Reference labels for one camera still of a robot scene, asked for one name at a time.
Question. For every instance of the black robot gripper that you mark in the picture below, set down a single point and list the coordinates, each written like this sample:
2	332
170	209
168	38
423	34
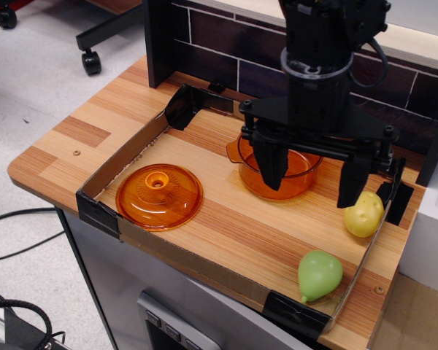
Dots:
318	116

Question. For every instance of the orange transparent pot lid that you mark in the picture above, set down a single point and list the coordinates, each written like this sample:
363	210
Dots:
159	197

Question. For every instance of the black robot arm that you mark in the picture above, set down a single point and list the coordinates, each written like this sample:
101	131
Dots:
324	32

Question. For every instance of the orange transparent plastic pot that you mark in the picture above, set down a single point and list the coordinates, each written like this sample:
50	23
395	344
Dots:
270	170

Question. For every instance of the yellow plastic potato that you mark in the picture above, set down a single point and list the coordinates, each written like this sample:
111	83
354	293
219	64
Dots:
362	219

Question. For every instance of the green plastic pear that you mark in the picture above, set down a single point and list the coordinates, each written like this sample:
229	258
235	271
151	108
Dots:
319	274

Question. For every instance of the dark brick backsplash panel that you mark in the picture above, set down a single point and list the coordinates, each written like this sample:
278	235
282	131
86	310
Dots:
239	49

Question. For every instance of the cardboard fence with black tape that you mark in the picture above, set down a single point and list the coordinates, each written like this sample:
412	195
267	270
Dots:
245	246

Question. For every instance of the grey toy oven front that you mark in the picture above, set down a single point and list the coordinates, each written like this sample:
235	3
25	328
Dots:
166	330

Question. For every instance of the black chair base with casters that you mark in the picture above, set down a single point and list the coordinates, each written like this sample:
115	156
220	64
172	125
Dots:
125	15

